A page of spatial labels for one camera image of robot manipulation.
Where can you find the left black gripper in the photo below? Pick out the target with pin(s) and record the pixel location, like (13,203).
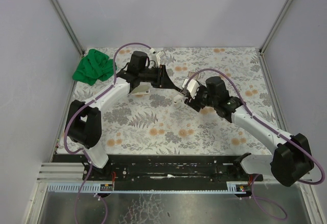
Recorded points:
(163,75)

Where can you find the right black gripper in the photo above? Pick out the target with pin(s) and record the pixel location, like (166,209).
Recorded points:
(193,101)

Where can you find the light blue stapler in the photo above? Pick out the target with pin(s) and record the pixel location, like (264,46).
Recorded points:
(185,92)

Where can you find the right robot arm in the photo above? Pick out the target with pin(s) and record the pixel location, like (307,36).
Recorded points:
(289,159)

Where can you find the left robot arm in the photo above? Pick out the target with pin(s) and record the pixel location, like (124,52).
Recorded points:
(84,120)

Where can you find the olive green stapler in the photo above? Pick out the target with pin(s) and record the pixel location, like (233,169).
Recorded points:
(141,90)

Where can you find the small white stapler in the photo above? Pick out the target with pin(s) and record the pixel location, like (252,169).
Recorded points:
(177,98)

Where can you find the floral table mat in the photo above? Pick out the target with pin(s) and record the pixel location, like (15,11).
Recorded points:
(154,124)

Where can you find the green cloth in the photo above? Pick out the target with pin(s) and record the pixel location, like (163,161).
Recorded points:
(93,67)

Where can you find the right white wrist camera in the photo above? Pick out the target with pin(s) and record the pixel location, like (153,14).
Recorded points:
(192,86)

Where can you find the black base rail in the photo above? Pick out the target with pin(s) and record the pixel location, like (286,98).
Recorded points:
(164,173)

